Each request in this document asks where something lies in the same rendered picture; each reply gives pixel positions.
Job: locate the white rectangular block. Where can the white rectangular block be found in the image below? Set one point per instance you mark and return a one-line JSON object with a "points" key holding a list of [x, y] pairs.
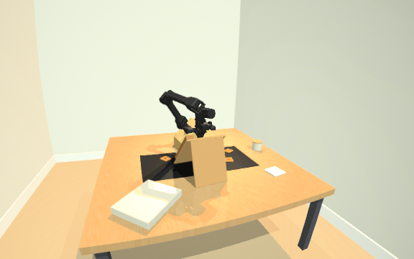
{"points": [[145, 205]]}

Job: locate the white jar with orange lid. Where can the white jar with orange lid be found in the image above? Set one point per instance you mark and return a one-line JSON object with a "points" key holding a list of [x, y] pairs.
{"points": [[256, 145]]}

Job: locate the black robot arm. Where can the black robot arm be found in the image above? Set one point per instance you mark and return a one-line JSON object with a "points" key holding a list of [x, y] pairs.
{"points": [[192, 104]]}

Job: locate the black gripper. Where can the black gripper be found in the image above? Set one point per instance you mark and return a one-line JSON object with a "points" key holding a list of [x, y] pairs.
{"points": [[199, 133]]}

